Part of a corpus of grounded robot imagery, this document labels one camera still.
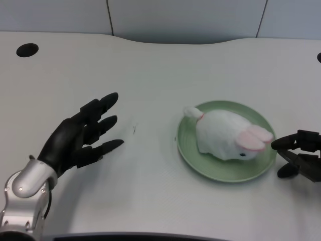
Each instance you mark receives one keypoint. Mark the green round plate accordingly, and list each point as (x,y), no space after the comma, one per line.
(227,141)

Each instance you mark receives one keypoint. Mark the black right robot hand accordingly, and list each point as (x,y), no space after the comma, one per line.
(298,153)

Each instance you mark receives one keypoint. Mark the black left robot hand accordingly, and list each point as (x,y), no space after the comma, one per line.
(75,140)

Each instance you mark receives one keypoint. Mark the white plush rabbit doll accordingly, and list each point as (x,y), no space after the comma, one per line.
(223,135)

